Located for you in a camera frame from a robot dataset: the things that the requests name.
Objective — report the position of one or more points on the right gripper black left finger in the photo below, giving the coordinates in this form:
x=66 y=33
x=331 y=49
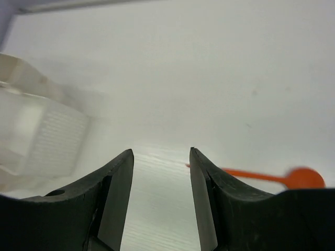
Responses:
x=88 y=214

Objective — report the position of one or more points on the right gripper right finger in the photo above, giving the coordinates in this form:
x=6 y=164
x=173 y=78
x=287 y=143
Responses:
x=232 y=215

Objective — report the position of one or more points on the orange copper spoon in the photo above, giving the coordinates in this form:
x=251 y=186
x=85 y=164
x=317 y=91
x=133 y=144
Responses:
x=295 y=178

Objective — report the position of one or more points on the white utensil organizer tray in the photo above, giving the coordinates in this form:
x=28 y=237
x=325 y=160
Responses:
x=42 y=128

